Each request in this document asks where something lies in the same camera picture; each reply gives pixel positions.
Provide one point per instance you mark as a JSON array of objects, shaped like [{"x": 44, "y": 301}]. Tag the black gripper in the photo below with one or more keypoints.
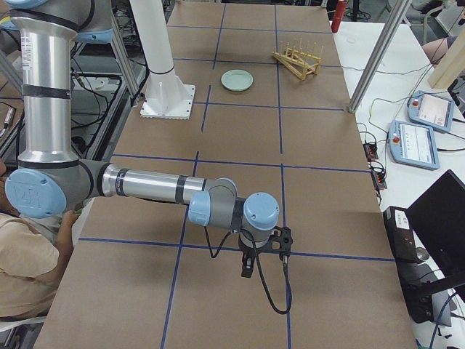
[{"x": 249, "y": 251}]

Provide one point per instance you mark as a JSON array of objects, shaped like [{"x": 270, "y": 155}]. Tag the pale green plate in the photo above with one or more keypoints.
[{"x": 237, "y": 80}]

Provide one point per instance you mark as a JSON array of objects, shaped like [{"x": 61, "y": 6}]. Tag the black usb hub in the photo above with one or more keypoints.
[
  {"x": 378, "y": 179},
  {"x": 370, "y": 150}
]

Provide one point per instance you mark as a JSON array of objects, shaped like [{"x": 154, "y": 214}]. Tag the black desktop box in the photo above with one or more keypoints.
[{"x": 403, "y": 246}]

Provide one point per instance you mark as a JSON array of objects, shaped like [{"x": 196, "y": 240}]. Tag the black laptop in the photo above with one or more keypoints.
[{"x": 437, "y": 217}]

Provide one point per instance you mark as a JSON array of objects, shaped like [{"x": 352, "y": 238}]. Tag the near teach pendant tablet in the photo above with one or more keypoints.
[{"x": 413, "y": 145}]

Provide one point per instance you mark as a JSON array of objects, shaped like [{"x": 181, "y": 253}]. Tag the teach pendant tablet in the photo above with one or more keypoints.
[
  {"x": 413, "y": 145},
  {"x": 431, "y": 110}
]

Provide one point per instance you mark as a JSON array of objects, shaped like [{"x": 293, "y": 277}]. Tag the wooden dish rack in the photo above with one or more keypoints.
[{"x": 300, "y": 59}]

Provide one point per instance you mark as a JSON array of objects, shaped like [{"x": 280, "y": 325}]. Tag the seated person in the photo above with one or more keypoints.
[{"x": 34, "y": 257}]

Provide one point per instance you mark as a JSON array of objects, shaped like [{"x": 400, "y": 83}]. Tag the far teach pendant tablet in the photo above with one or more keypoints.
[{"x": 431, "y": 110}]

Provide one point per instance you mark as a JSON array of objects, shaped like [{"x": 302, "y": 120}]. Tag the red cylinder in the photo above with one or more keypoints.
[{"x": 338, "y": 15}]

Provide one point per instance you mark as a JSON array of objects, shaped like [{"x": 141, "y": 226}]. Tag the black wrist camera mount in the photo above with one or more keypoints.
[{"x": 281, "y": 241}]

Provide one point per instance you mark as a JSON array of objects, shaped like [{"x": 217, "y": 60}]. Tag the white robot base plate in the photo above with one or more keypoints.
[{"x": 168, "y": 103}]

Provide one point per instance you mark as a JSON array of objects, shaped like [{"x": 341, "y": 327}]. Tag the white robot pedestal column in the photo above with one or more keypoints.
[{"x": 151, "y": 25}]

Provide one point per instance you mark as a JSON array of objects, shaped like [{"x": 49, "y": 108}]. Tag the grey aluminium frame post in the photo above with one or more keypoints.
[{"x": 386, "y": 36}]

